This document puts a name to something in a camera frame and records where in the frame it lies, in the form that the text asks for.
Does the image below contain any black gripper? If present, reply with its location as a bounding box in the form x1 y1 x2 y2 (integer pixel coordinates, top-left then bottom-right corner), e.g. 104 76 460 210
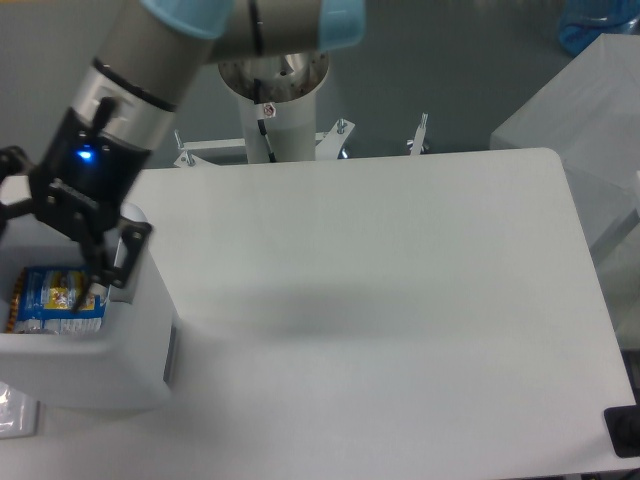
1 105 153 313

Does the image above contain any blue foil snack wrapper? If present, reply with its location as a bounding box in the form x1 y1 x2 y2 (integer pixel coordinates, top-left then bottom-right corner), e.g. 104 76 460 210
5 266 107 335

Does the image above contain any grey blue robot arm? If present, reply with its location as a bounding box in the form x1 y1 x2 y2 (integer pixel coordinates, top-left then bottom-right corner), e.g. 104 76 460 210
1 1 366 288

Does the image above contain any white trash can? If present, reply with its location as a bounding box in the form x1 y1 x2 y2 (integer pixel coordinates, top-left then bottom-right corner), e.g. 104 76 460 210
1 215 179 410

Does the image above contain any clear plastic item under bin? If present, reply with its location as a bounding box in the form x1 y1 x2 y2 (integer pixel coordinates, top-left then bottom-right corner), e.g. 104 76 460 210
0 383 40 440

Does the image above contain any translucent white box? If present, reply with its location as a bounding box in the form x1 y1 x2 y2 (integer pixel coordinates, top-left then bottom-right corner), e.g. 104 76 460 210
490 34 639 351

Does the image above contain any blue water jug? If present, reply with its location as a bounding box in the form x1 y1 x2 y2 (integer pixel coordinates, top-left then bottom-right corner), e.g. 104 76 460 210
557 0 639 56

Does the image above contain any black device at table edge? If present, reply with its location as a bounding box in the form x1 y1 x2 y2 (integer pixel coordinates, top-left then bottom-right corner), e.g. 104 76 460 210
604 405 640 458

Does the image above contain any white pedestal base frame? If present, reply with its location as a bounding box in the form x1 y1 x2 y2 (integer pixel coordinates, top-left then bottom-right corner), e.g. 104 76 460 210
172 112 430 169

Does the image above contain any black cable on pedestal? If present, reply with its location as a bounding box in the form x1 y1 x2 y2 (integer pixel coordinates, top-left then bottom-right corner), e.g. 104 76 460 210
252 78 278 164

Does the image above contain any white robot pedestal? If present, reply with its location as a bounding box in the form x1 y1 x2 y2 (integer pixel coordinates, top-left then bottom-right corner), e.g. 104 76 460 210
218 51 330 142

